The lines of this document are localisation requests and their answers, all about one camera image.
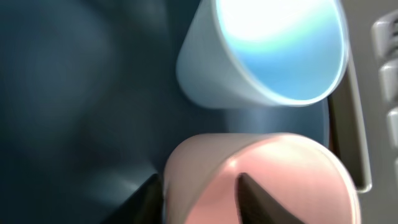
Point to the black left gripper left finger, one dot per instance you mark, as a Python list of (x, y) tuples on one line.
[(144, 206)]

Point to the grey dishwasher rack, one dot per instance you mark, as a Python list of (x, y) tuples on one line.
[(373, 35)]

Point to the dark blue plate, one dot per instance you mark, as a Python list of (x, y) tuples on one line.
[(91, 108)]

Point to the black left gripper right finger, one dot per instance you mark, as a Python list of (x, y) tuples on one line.
[(257, 206)]

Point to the pink cup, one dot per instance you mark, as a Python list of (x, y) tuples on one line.
[(302, 175)]

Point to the light blue cup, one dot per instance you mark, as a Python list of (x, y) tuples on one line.
[(238, 54)]

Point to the round black tray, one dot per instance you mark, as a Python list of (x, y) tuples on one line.
[(348, 135)]

